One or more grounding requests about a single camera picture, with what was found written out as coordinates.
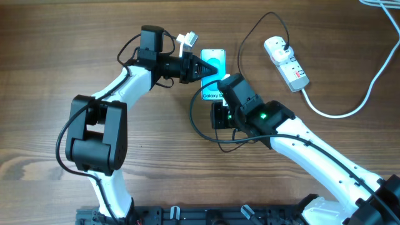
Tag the white usb charger plug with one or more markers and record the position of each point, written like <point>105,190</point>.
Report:
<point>280,56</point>

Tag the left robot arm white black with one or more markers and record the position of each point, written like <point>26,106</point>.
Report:
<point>97,130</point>

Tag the white power strip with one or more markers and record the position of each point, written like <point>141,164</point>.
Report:
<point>292,73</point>

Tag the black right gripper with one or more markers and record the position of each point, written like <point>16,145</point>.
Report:
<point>217,112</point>

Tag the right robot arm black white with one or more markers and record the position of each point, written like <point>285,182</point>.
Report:
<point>362,197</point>

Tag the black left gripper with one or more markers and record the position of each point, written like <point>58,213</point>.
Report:
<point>189,58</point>

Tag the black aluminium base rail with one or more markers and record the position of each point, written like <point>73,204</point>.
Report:
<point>155,215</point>

